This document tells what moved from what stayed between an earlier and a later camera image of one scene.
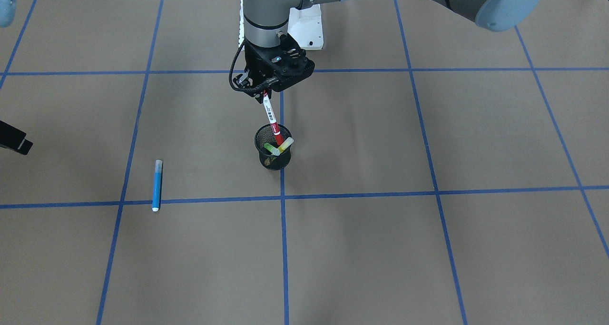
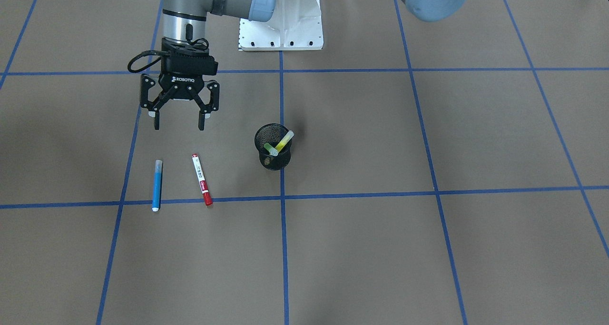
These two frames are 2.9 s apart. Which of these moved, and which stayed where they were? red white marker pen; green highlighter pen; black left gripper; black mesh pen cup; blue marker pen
Moved: black left gripper; red white marker pen
Stayed: green highlighter pen; black mesh pen cup; blue marker pen
